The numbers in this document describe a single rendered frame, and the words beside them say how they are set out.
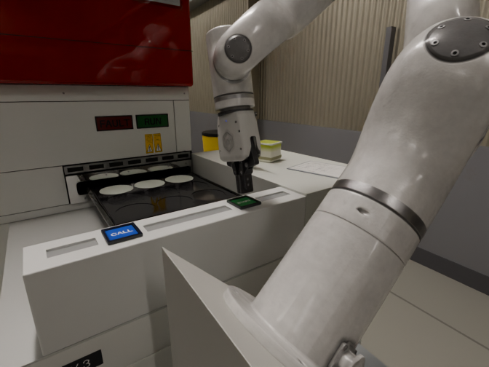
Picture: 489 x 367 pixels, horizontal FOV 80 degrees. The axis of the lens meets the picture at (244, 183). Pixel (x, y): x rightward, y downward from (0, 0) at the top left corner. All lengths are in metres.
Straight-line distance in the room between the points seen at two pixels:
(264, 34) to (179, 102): 0.67
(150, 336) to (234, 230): 0.25
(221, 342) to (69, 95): 0.93
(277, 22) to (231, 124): 0.20
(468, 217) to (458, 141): 1.96
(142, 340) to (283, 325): 0.35
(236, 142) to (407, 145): 0.33
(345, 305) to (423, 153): 0.18
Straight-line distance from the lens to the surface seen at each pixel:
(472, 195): 2.29
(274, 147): 1.02
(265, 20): 0.57
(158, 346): 0.65
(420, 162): 0.37
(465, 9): 0.58
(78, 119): 1.08
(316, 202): 0.75
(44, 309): 0.54
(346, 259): 0.33
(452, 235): 2.40
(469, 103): 0.38
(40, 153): 1.09
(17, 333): 0.65
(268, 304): 0.35
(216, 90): 0.62
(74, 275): 0.52
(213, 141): 3.52
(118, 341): 0.61
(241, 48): 0.54
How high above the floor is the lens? 1.19
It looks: 17 degrees down
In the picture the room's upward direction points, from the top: straight up
